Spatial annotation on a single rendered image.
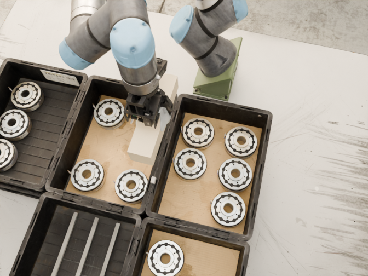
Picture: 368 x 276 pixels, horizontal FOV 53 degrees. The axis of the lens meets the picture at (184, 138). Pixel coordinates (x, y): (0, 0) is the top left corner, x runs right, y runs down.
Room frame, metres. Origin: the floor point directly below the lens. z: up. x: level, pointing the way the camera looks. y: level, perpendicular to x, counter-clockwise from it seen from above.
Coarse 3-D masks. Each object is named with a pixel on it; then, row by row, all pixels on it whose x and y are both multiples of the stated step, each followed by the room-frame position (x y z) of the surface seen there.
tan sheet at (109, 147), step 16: (112, 112) 0.58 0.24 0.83; (96, 128) 0.53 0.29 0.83; (128, 128) 0.52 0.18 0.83; (96, 144) 0.47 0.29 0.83; (112, 144) 0.47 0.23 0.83; (128, 144) 0.46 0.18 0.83; (80, 160) 0.41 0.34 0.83; (96, 160) 0.41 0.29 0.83; (112, 160) 0.41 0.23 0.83; (128, 160) 0.40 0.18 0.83; (112, 176) 0.35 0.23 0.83; (80, 192) 0.31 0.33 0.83; (96, 192) 0.31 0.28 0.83; (112, 192) 0.30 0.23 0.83
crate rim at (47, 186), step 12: (120, 84) 0.63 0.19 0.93; (84, 96) 0.59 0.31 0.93; (72, 120) 0.51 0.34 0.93; (60, 156) 0.40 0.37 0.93; (156, 156) 0.38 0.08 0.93; (156, 168) 0.34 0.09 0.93; (48, 180) 0.32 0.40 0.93; (60, 192) 0.29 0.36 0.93; (108, 204) 0.24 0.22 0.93; (120, 204) 0.24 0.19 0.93; (144, 204) 0.24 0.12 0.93
